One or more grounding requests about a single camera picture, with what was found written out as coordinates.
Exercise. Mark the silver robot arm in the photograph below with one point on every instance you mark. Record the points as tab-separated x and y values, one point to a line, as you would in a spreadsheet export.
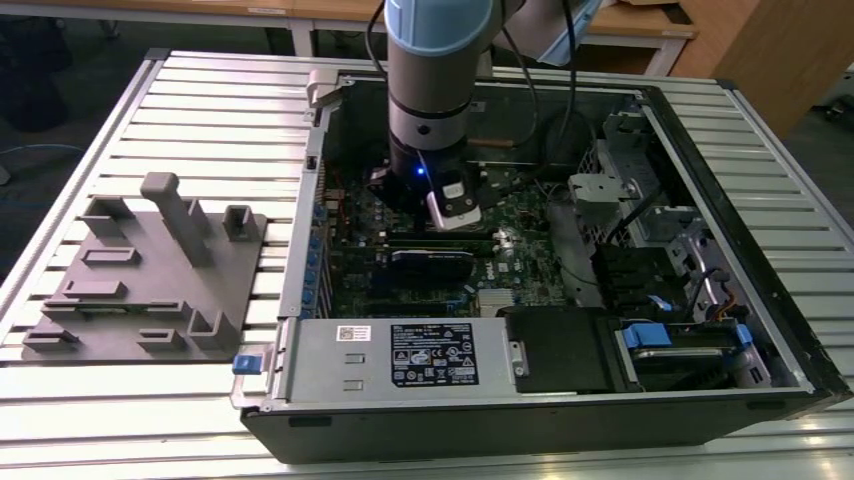
427	75

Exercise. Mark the black graphics card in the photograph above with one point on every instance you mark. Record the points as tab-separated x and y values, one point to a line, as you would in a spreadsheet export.
427	272

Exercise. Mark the green motherboard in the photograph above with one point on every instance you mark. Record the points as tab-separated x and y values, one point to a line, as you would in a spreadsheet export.
527	255

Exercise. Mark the small silver heat sink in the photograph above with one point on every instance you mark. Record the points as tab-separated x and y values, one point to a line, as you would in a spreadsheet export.
497	297

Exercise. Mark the grey metal support bar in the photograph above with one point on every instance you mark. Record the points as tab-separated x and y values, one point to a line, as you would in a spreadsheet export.
567	250

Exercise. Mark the perforated metal drive cage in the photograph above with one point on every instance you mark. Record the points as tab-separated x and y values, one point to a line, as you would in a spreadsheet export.
601	187

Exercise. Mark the silver power supply unit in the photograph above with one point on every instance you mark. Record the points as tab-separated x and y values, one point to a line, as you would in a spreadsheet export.
321	360

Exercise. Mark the black disk bay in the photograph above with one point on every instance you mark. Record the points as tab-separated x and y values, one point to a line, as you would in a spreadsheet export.
634	270

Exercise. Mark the blue case latch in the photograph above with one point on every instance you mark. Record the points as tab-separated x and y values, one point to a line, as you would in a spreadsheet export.
247	365

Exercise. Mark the hard disk in blue carrier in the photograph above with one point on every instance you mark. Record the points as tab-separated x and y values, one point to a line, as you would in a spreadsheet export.
648	335

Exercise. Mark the grey parts rack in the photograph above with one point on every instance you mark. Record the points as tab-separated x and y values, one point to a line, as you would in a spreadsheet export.
134	320

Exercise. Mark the black PC case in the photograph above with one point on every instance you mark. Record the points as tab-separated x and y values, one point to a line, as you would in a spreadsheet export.
467	430

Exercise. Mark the wooden cabinet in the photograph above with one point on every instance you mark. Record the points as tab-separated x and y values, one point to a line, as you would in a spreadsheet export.
781	50

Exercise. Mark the black chair base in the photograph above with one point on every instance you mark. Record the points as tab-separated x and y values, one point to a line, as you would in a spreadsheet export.
842	107

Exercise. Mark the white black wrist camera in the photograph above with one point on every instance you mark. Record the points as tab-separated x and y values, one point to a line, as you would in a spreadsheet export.
454	207

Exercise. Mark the wooden desk white frame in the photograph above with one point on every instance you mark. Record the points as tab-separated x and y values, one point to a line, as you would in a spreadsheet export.
200	4
641	24

